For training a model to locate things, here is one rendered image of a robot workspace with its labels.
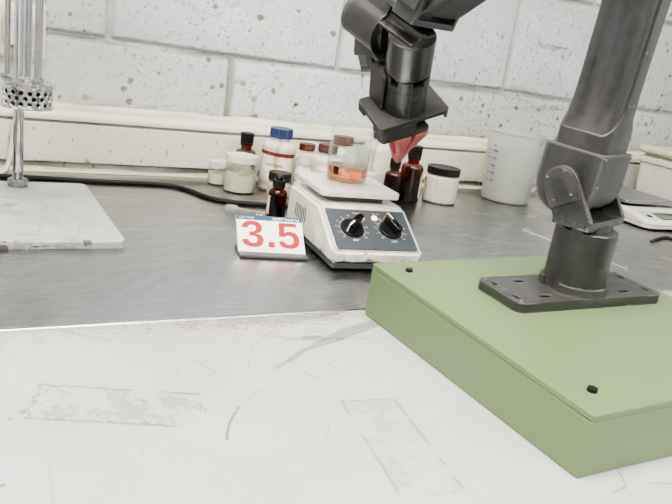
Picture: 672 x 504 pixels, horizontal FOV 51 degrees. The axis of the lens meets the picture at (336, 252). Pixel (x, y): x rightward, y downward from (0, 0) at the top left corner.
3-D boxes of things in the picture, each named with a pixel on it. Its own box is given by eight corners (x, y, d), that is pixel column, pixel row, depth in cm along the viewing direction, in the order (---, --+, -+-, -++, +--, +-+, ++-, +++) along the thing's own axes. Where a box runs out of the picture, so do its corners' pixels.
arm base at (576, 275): (489, 212, 70) (536, 234, 64) (630, 213, 79) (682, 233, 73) (473, 286, 73) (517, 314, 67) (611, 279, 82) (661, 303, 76)
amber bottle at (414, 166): (405, 203, 137) (415, 147, 134) (391, 197, 140) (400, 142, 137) (422, 202, 140) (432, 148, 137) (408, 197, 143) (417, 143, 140)
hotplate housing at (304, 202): (420, 272, 94) (431, 215, 92) (329, 271, 89) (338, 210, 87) (357, 226, 114) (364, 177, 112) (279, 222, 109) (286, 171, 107)
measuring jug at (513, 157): (561, 211, 152) (578, 143, 148) (525, 213, 144) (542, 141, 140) (495, 190, 166) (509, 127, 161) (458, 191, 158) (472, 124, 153)
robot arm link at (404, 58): (369, 67, 88) (372, 18, 83) (403, 51, 91) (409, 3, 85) (405, 96, 85) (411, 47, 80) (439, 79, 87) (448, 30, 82)
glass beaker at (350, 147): (314, 179, 103) (322, 120, 100) (349, 179, 106) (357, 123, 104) (342, 190, 97) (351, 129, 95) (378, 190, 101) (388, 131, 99)
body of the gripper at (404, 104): (356, 110, 93) (359, 63, 87) (423, 90, 96) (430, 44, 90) (379, 141, 89) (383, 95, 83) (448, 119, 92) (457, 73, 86)
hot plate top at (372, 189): (401, 201, 99) (402, 195, 99) (321, 196, 94) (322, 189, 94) (367, 181, 109) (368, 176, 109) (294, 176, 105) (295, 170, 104)
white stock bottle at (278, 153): (262, 183, 135) (269, 123, 132) (294, 189, 134) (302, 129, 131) (253, 189, 129) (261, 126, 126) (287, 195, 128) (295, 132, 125)
